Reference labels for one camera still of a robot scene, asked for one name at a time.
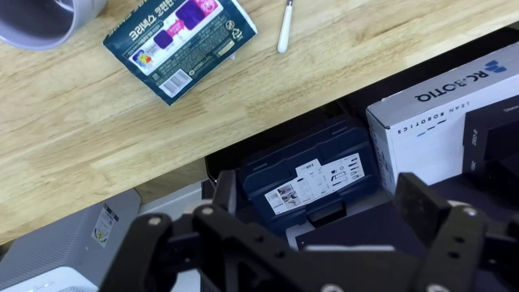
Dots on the white mug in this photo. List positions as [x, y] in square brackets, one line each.
[42, 22]

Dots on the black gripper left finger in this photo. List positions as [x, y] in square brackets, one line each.
[178, 254]

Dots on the black box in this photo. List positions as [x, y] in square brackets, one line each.
[495, 152]

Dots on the green crayon box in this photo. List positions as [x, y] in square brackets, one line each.
[178, 43]

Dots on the dark blue plastic case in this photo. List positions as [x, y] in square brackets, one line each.
[302, 163]

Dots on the white Robotiq cardboard box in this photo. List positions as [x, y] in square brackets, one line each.
[415, 135]

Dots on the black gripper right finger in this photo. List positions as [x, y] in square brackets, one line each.
[459, 244]

